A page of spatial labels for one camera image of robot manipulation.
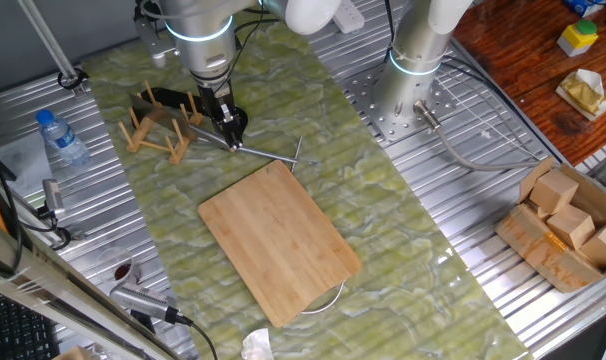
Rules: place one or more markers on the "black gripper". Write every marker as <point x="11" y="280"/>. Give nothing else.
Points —
<point x="218" y="102"/>

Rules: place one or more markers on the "bamboo cutting board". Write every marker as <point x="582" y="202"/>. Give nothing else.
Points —
<point x="278" y="240"/>

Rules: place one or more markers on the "black C-clamp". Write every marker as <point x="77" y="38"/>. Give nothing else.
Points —
<point x="170" y="95"/>

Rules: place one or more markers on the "wooden peg rack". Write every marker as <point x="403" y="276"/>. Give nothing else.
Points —
<point x="143" y="132"/>

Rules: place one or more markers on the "green marble pattern mat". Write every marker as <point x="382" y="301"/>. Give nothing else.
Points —
<point x="373" y="210"/>

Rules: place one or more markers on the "white power strip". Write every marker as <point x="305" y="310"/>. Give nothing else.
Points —
<point x="349" y="17"/>

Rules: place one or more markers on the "clear plastic water bottle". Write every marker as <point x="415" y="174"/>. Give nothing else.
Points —
<point x="63" y="140"/>

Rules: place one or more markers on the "glass cup with red liquid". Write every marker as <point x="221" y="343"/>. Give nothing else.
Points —
<point x="120" y="270"/>

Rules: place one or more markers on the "aluminium pole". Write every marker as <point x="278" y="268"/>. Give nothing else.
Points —
<point x="50" y="47"/>

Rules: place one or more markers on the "crumpled white tissue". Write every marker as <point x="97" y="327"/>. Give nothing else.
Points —
<point x="257" y="346"/>

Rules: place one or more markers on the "white paper sheet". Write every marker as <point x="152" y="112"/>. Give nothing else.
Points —
<point x="20" y="165"/>

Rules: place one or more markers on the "loose wooden block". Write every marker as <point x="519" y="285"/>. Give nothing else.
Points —
<point x="75" y="354"/>

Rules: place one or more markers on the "black keyboard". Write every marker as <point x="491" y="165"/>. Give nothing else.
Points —
<point x="13" y="335"/>

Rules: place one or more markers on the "brown wooden table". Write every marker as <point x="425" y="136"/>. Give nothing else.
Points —
<point x="528" y="55"/>

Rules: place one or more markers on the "light wooden block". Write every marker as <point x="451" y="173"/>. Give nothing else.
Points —
<point x="603" y="245"/>
<point x="553" y="192"/>
<point x="572" y="227"/>

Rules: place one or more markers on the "brown cardboard box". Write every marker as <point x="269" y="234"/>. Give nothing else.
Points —
<point x="538" y="250"/>

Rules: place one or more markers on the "white packet yellow contents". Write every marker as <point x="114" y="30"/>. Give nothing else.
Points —
<point x="583" y="95"/>

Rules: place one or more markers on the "yellow button box green cap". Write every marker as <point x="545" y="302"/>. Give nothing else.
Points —
<point x="575" y="39"/>

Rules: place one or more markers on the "blue box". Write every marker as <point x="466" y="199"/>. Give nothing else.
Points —
<point x="583" y="6"/>

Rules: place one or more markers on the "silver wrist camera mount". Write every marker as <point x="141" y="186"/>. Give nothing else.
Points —
<point x="153" y="42"/>

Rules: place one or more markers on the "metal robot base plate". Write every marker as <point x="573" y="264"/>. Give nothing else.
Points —
<point x="368" y="95"/>

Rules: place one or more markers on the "silver ridged camera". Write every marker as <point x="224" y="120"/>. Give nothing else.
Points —
<point x="140" y="300"/>

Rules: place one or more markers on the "small grey camera on mount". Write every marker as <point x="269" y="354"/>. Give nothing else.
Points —
<point x="52" y="196"/>

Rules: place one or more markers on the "metal frame bar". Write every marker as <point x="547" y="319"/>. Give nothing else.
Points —
<point x="58" y="285"/>

